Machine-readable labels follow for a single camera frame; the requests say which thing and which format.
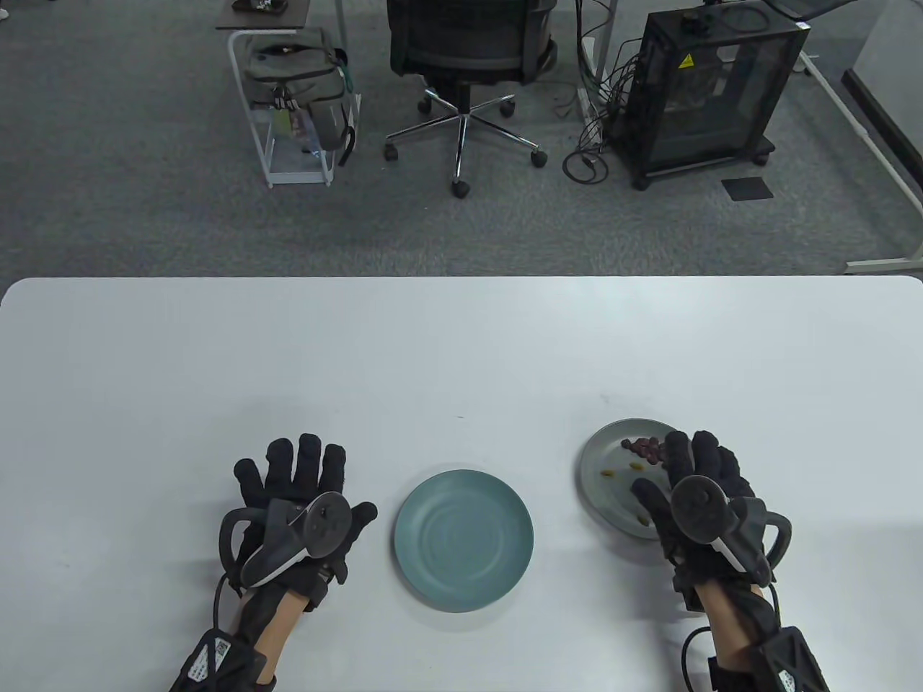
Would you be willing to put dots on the person's left hand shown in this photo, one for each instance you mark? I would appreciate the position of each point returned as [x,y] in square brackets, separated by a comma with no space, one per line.
[303,468]

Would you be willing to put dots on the person's right hand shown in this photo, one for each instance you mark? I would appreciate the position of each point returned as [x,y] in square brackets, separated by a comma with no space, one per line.
[710,454]

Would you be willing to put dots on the yellow raisins group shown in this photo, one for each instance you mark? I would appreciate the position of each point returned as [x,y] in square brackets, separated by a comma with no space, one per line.
[609,473]

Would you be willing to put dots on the grey plate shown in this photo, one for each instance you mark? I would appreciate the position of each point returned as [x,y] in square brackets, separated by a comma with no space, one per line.
[613,497]

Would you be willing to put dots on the teal plate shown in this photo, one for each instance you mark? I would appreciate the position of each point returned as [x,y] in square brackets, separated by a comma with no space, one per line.
[461,540]

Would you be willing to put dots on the black left forearm tracker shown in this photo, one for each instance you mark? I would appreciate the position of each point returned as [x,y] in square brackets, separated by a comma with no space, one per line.
[209,656]

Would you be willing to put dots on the black right forearm tracker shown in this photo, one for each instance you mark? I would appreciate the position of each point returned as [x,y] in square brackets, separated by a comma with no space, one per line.
[793,663]

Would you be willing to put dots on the person's right forearm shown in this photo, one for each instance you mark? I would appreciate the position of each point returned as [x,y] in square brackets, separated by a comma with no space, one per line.
[728,627]

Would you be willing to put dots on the black and white right controller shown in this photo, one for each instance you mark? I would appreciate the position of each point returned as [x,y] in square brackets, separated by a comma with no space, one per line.
[703,504]

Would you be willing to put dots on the black and white controller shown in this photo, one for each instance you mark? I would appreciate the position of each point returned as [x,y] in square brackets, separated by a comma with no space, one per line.
[324,522]
[703,504]

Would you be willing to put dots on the black and white left controller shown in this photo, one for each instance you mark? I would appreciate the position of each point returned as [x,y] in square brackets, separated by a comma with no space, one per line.
[324,522]

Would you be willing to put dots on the black square floor mat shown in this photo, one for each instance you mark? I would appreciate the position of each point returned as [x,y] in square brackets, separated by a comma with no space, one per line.
[748,189]

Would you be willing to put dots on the black wheeled equipment cabinet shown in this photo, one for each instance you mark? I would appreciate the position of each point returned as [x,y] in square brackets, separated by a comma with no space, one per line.
[707,108]

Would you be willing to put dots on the grey-green backpack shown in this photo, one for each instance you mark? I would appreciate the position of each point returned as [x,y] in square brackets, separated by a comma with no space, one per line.
[296,72]

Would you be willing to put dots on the white desk leg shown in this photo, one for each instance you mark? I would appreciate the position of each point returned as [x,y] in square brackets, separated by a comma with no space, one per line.
[604,36]

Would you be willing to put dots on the black office chair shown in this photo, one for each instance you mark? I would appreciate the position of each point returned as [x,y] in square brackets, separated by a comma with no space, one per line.
[461,36]

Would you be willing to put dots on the small dark device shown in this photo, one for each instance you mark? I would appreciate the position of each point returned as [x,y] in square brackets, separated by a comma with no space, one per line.
[259,6]

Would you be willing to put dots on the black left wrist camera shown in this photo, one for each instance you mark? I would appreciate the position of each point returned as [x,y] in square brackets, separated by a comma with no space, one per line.
[333,573]

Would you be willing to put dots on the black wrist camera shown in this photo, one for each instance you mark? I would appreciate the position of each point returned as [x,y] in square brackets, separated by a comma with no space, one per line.
[333,573]
[689,587]

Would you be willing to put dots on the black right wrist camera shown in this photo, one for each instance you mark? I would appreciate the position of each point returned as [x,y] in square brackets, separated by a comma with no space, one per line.
[689,587]

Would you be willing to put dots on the white desk frame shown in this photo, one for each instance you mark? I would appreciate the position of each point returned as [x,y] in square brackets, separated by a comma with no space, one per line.
[887,264]

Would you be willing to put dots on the white frame side table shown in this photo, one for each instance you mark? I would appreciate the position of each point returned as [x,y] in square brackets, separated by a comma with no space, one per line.
[288,18]

